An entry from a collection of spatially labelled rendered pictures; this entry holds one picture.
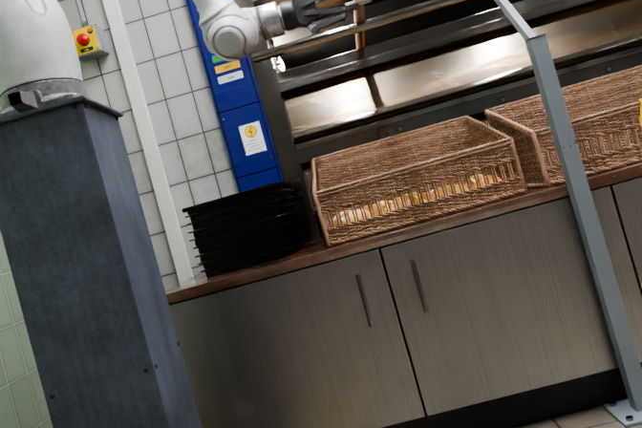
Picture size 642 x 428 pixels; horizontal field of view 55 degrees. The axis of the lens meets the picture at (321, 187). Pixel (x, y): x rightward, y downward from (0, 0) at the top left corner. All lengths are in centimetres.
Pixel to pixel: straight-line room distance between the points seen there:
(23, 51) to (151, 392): 66
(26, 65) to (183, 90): 107
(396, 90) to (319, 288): 84
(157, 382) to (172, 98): 130
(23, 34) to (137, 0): 114
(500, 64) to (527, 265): 82
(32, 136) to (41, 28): 21
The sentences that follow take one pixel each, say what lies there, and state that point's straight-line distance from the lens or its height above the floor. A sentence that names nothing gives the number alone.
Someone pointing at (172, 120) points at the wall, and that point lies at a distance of 226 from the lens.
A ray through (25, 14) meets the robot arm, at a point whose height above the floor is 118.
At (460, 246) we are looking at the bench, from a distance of 163.
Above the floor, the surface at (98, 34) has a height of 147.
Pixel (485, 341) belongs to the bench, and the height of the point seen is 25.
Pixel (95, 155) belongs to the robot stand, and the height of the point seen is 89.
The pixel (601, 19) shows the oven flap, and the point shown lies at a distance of 237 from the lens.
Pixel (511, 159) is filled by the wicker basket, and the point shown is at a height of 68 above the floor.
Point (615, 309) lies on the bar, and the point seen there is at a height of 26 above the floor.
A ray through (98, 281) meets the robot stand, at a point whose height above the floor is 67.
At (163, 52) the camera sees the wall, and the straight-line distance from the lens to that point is 231.
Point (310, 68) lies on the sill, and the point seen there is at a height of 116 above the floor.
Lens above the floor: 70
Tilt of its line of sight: 1 degrees up
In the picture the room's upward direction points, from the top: 16 degrees counter-clockwise
